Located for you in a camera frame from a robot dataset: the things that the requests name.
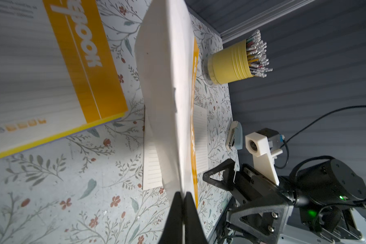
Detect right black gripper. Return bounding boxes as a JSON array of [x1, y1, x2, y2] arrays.
[[202, 159, 296, 244]]

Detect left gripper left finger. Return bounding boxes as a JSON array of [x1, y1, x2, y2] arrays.
[[158, 192, 184, 244]]

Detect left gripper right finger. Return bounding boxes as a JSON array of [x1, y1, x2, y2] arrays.
[[183, 192, 208, 244]]

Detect white orange notebook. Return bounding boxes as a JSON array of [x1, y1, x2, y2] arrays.
[[135, 1, 199, 202], [0, 1, 128, 151]]

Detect cream lined notebook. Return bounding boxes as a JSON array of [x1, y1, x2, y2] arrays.
[[142, 104, 208, 193]]

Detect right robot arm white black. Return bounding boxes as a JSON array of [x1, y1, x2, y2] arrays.
[[203, 128, 366, 244]]

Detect light blue phone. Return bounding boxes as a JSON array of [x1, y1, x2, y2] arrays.
[[225, 121, 243, 150]]

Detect yellow pencil cup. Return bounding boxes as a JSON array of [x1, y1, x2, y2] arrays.
[[203, 40, 254, 86]]

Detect bundle of pencils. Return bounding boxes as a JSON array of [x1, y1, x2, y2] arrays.
[[245, 29, 273, 78]]

